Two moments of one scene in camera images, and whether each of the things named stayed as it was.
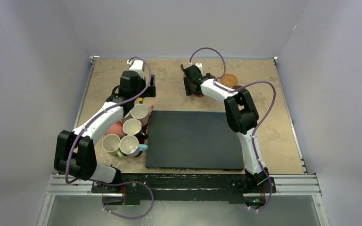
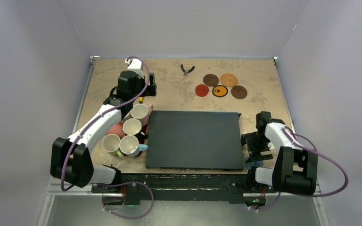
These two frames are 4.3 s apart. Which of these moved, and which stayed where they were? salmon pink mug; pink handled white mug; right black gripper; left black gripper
Moved: right black gripper
Stayed: pink handled white mug; salmon pink mug; left black gripper
